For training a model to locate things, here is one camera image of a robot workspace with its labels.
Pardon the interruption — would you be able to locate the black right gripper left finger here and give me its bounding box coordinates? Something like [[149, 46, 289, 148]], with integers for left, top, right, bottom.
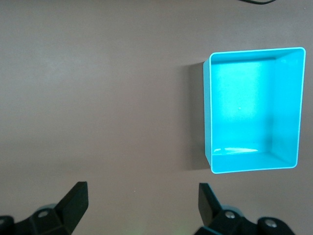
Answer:
[[0, 181, 89, 235]]

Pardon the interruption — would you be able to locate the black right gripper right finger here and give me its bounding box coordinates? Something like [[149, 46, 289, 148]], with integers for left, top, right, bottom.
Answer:
[[195, 182, 297, 235]]

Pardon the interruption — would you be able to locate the teal plastic bin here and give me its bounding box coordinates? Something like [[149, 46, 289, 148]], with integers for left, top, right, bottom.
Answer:
[[202, 47, 307, 175]]

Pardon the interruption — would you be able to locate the brown table mat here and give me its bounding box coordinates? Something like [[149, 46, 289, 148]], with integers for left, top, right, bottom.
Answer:
[[0, 0, 313, 235]]

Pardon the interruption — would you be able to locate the thin black cable on mat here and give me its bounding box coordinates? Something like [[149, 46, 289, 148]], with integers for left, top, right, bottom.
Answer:
[[237, 0, 276, 5]]

